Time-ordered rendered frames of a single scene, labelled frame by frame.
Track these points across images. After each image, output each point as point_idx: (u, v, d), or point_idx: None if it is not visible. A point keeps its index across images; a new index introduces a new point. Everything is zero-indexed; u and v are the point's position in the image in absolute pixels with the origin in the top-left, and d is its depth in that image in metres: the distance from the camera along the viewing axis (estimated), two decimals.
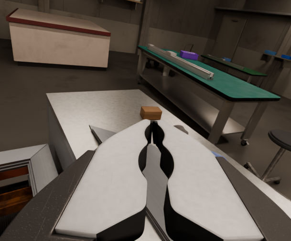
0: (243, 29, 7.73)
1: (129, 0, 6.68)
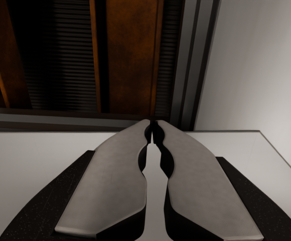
0: None
1: None
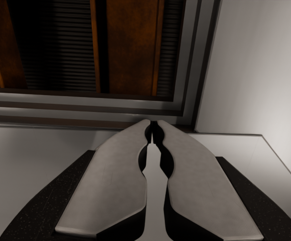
0: None
1: None
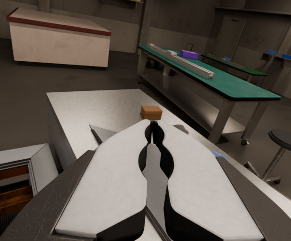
0: (244, 29, 7.72)
1: (129, 0, 6.67)
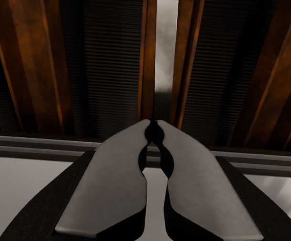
0: None
1: None
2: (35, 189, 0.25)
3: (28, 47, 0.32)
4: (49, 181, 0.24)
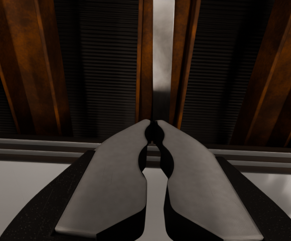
0: None
1: None
2: (32, 192, 0.24)
3: (24, 48, 0.32)
4: (47, 184, 0.23)
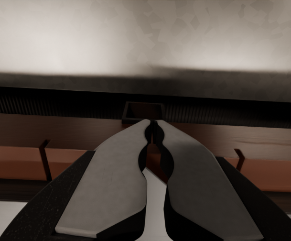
0: None
1: None
2: None
3: None
4: None
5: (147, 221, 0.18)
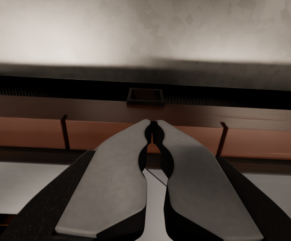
0: None
1: None
2: None
3: None
4: None
5: (146, 208, 0.25)
